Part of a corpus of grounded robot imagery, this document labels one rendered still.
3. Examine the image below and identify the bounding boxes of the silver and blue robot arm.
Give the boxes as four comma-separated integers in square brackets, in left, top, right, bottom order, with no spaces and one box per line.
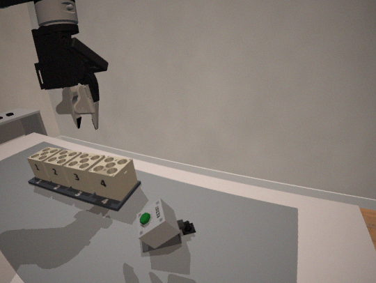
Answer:
[0,0,108,73]

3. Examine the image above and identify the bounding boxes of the cream bucket adapter with holes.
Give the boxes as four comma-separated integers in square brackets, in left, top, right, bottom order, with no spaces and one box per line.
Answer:
[88,155,138,201]

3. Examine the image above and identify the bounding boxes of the beige bucket adapter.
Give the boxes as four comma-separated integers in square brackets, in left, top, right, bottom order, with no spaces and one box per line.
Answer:
[27,147,62,182]
[63,153,105,194]
[44,149,82,187]

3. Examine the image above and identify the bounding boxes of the grey flat mat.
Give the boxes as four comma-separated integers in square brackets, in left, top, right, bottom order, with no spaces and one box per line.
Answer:
[0,141,298,283]

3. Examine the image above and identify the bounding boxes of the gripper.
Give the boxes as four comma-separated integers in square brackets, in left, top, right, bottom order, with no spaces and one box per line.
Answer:
[31,24,100,130]

